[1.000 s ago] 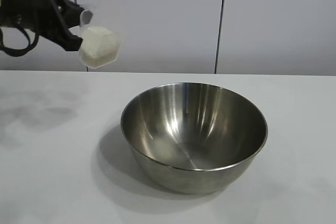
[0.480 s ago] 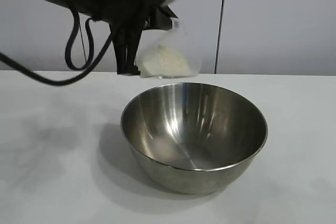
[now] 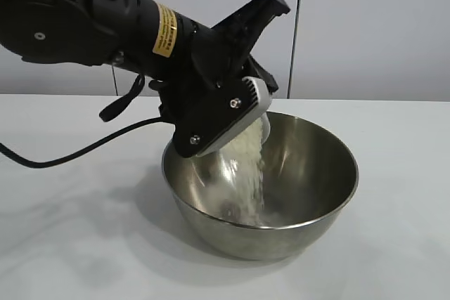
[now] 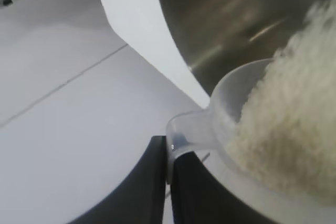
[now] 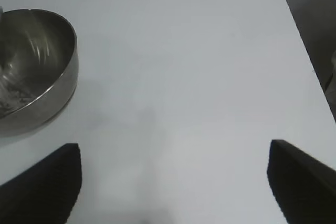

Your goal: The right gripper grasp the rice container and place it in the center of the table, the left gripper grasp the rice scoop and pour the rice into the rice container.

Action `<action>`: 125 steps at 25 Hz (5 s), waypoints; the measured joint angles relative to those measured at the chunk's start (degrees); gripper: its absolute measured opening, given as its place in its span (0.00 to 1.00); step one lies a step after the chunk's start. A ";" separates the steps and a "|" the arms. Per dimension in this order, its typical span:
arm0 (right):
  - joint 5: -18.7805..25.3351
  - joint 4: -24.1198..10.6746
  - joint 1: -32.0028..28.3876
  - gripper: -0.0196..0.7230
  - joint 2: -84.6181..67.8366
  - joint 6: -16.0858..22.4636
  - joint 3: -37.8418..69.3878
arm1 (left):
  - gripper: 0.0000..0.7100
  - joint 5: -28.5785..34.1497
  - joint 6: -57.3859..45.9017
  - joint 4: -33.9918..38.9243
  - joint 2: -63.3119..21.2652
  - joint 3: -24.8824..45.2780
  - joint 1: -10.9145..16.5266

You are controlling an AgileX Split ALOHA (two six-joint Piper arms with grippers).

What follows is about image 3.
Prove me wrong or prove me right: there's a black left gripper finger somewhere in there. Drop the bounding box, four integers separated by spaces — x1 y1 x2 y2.
212 0 291 70
245 58 281 96

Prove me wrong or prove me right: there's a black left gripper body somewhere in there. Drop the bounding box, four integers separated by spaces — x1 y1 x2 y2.
150 11 246 133

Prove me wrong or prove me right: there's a white uncooked rice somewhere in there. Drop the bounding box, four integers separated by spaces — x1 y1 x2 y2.
207 117 269 228

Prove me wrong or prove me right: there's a stainless steel mixing bowl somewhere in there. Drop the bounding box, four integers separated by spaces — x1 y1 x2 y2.
161 110 359 261

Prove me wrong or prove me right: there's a black flat cable strap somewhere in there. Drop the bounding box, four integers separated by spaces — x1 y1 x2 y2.
98 74 146 122

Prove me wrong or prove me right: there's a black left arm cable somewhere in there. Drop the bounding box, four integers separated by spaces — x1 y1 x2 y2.
0 117 170 169

